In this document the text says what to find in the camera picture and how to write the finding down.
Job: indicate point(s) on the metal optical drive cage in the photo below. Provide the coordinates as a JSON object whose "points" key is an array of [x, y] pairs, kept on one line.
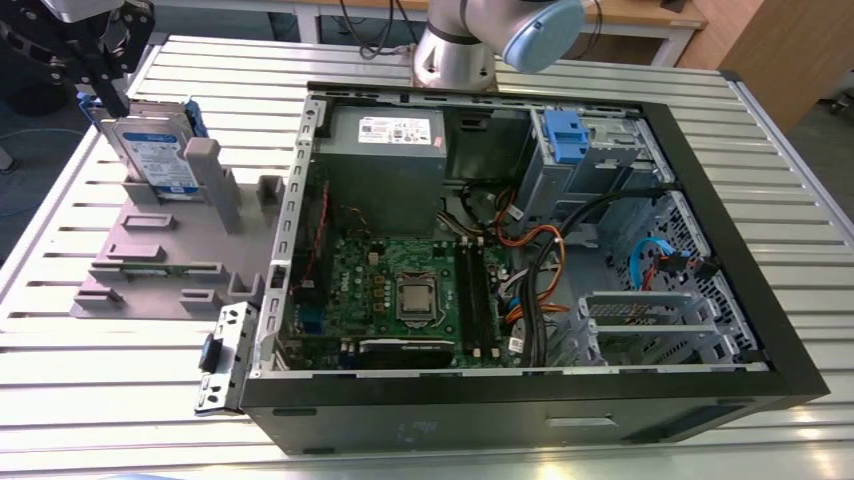
{"points": [[587, 175]]}

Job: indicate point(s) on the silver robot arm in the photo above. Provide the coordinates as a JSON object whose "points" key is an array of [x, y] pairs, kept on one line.
{"points": [[453, 55]]}

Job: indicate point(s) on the wooden cabinet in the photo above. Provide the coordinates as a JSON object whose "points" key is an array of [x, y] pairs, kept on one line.
{"points": [[787, 50]]}

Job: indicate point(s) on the hard disk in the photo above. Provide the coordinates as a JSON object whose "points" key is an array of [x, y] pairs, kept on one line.
{"points": [[156, 160]]}

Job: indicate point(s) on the black PC case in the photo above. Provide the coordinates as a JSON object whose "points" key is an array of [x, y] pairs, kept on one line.
{"points": [[467, 415]]}

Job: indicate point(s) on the metal expansion slot bracket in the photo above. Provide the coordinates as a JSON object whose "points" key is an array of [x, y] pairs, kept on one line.
{"points": [[229, 350]]}

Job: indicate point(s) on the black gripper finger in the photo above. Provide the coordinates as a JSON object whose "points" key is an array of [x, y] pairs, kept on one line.
{"points": [[133, 40], [40, 50]]}

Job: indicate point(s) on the grey parts rack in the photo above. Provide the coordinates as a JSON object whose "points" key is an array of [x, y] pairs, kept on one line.
{"points": [[173, 250]]}

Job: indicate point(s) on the silver CPU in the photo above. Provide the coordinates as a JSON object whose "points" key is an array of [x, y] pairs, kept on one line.
{"points": [[416, 298]]}

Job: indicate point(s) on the green RAM stick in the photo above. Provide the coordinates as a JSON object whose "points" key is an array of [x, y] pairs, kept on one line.
{"points": [[176, 270]]}

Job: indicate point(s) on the metal disk bay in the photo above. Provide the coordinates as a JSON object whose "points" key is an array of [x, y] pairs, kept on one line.
{"points": [[640, 330]]}

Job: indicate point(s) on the black RAM slot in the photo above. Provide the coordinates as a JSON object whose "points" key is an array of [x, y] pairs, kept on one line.
{"points": [[467, 300], [487, 300]]}

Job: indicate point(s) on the wooden desk with white frame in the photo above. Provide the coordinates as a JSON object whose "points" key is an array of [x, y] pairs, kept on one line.
{"points": [[640, 15]]}

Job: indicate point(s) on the grey power supply unit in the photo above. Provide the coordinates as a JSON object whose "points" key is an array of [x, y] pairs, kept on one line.
{"points": [[380, 190]]}

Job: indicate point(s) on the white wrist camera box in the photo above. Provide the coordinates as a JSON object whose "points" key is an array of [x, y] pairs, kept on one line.
{"points": [[82, 10]]}

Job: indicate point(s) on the blue drive latch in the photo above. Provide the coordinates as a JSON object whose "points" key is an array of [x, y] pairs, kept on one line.
{"points": [[563, 135]]}

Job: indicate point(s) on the green motherboard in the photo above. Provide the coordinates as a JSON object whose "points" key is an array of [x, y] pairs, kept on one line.
{"points": [[363, 295]]}

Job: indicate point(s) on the black graphics card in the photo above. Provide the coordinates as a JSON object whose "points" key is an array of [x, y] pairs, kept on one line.
{"points": [[407, 350]]}

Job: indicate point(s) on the CPU socket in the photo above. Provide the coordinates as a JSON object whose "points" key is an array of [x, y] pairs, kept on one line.
{"points": [[397, 300]]}

